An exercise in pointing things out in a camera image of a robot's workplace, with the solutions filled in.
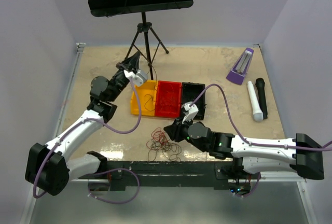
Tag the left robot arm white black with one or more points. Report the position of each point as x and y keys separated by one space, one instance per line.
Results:
x=49 y=167

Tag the purple metronome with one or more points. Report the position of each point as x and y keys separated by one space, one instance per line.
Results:
x=240 y=68

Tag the yellow plastic bin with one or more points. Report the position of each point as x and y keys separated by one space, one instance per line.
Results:
x=147 y=94

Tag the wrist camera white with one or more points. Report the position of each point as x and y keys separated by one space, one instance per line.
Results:
x=138 y=78
x=190 y=110

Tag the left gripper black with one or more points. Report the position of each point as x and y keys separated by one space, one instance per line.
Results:
x=131 y=63

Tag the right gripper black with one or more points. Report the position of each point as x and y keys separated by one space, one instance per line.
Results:
x=175 y=130

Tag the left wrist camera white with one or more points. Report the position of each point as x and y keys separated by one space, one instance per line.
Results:
x=138 y=78

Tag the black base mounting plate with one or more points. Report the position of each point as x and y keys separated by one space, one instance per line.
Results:
x=211 y=174

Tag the black microphone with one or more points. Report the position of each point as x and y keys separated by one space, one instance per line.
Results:
x=260 y=86

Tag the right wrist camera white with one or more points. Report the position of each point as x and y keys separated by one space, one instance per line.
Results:
x=190 y=110

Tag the red plastic bin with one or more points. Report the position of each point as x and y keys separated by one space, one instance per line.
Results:
x=168 y=100

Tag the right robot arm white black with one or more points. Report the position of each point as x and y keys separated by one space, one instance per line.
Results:
x=301 y=155

